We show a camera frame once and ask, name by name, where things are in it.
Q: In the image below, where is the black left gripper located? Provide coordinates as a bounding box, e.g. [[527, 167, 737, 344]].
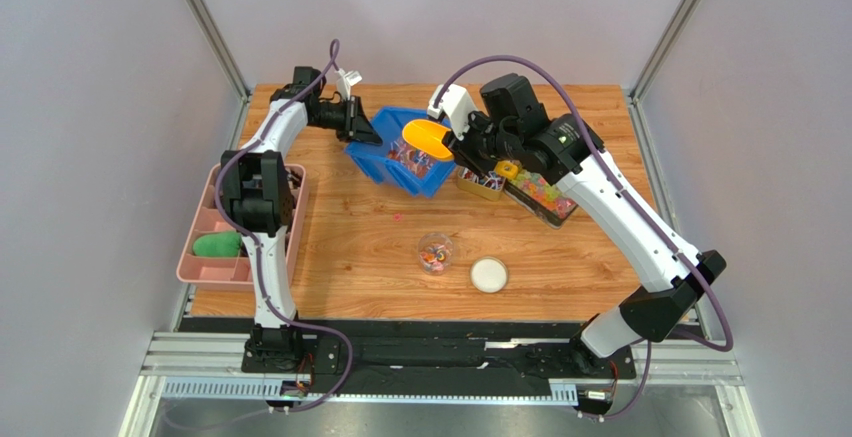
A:
[[310, 95, 384, 146]]

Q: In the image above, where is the blue plastic candy bin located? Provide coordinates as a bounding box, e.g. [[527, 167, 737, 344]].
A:
[[344, 106, 456, 198]]

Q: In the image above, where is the yellow plastic scoop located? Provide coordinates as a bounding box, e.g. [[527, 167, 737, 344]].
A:
[[401, 118, 522, 181]]

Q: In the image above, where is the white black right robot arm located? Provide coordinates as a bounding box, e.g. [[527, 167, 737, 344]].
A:
[[428, 73, 727, 359]]

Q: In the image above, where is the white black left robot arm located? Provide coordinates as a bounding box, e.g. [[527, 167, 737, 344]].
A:
[[214, 66, 383, 359]]

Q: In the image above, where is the clear glass jar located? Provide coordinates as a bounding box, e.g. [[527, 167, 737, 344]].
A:
[[417, 232, 455, 275]]

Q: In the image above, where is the white jar lid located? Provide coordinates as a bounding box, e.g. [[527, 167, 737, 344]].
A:
[[469, 257, 509, 294]]

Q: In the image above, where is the green plush toy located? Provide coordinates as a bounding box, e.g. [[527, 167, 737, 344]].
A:
[[191, 230, 243, 258]]

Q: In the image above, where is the pink compartment tray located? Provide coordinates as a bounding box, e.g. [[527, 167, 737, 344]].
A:
[[176, 164, 309, 292]]

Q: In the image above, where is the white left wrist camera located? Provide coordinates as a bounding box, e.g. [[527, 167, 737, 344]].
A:
[[336, 68, 363, 101]]

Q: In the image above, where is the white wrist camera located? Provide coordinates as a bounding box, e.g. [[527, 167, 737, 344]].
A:
[[336, 68, 363, 101], [427, 84, 478, 140]]

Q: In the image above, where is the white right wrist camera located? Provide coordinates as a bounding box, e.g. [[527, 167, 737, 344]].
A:
[[427, 84, 478, 140]]

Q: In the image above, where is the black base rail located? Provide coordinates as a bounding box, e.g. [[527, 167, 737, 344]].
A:
[[241, 320, 640, 397]]

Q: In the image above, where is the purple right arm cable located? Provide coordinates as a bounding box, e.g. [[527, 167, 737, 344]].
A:
[[432, 54, 735, 422]]

